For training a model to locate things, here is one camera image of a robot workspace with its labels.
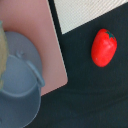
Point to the pink wooden stove board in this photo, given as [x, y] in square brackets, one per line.
[33, 19]

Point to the red toy tomato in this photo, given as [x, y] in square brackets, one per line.
[103, 47]

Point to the grey cooking pot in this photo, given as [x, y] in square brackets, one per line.
[20, 97]

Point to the beige bowl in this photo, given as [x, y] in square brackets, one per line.
[4, 52]

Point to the white woven placemat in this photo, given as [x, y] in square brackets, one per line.
[74, 13]

